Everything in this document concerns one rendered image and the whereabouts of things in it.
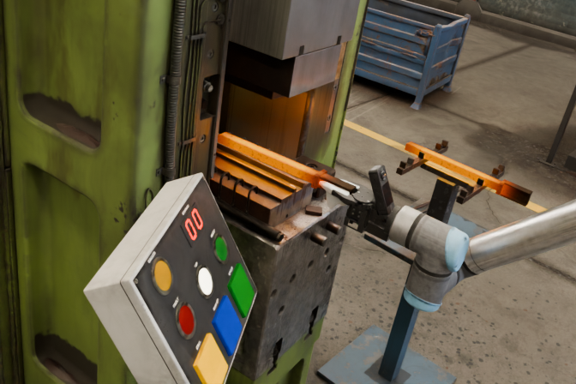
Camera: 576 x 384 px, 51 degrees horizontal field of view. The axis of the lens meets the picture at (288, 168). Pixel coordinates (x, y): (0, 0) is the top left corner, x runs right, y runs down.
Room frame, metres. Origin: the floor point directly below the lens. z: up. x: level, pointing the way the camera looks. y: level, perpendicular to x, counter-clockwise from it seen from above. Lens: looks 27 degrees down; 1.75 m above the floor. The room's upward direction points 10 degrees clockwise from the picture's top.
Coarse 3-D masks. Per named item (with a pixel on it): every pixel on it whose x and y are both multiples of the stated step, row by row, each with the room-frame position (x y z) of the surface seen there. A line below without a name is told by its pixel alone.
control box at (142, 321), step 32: (160, 192) 0.95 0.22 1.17; (192, 192) 0.92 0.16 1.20; (160, 224) 0.81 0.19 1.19; (192, 224) 0.87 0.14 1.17; (224, 224) 0.98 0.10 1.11; (128, 256) 0.73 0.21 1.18; (160, 256) 0.74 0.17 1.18; (192, 256) 0.82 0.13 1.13; (96, 288) 0.66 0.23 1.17; (128, 288) 0.66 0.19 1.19; (192, 288) 0.78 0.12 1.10; (224, 288) 0.87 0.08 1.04; (256, 288) 0.97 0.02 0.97; (128, 320) 0.66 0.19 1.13; (160, 320) 0.67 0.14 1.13; (128, 352) 0.66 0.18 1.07; (160, 352) 0.65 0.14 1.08; (192, 352) 0.69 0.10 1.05; (224, 352) 0.77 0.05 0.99
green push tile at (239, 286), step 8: (240, 264) 0.95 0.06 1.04; (240, 272) 0.93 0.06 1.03; (232, 280) 0.89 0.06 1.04; (240, 280) 0.92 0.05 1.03; (248, 280) 0.94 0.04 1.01; (232, 288) 0.88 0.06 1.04; (240, 288) 0.90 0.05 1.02; (248, 288) 0.93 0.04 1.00; (232, 296) 0.88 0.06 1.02; (240, 296) 0.89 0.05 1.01; (248, 296) 0.92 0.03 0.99; (240, 304) 0.88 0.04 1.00; (248, 304) 0.90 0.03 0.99; (240, 312) 0.87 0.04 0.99
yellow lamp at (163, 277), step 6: (156, 264) 0.72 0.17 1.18; (162, 264) 0.73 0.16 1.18; (156, 270) 0.71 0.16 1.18; (162, 270) 0.73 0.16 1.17; (168, 270) 0.74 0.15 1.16; (156, 276) 0.71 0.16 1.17; (162, 276) 0.72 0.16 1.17; (168, 276) 0.73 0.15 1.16; (162, 282) 0.71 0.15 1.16; (168, 282) 0.72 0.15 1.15; (162, 288) 0.71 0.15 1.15; (168, 288) 0.72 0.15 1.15
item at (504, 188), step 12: (408, 144) 1.87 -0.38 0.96; (432, 156) 1.81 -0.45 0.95; (444, 156) 1.82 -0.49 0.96; (456, 168) 1.76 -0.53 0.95; (468, 168) 1.76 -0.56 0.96; (492, 180) 1.70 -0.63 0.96; (504, 180) 1.70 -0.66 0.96; (504, 192) 1.68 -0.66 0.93; (516, 192) 1.66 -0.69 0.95; (528, 192) 1.64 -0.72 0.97
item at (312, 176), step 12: (228, 144) 1.47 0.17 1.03; (240, 144) 1.46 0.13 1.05; (252, 144) 1.47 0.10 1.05; (252, 156) 1.43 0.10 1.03; (264, 156) 1.41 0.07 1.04; (276, 156) 1.42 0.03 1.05; (288, 168) 1.38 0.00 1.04; (300, 168) 1.37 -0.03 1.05; (312, 180) 1.33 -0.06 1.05; (324, 180) 1.32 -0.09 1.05; (336, 180) 1.32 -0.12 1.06
